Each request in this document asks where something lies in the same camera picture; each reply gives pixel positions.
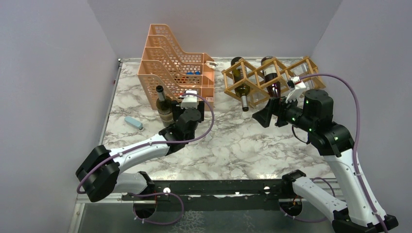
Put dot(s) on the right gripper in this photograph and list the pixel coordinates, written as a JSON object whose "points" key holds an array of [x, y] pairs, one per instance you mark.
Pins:
{"points": [[276, 106]]}

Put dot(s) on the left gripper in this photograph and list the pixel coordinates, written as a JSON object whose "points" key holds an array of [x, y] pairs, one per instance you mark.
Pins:
{"points": [[177, 109]]}

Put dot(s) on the dark bottle brown label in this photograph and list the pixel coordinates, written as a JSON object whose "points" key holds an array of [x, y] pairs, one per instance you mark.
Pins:
{"points": [[164, 106]]}

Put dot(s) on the red bottle gold cap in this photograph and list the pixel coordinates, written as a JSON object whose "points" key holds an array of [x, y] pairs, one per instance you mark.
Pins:
{"points": [[270, 73]]}

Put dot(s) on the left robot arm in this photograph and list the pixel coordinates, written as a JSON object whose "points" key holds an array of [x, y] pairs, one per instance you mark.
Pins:
{"points": [[103, 172]]}

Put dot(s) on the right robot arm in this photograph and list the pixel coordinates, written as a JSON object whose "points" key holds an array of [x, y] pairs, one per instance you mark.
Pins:
{"points": [[357, 212]]}

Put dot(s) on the wooden wine rack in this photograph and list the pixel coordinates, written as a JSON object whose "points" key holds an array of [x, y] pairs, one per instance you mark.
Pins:
{"points": [[243, 73]]}

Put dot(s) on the light blue eraser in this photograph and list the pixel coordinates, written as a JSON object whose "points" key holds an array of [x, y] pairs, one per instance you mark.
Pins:
{"points": [[134, 122]]}

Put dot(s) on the peach plastic file organizer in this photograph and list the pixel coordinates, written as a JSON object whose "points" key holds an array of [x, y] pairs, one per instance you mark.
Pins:
{"points": [[165, 63]]}

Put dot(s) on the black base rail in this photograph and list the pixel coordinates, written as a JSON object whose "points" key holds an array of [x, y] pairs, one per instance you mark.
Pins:
{"points": [[215, 195]]}

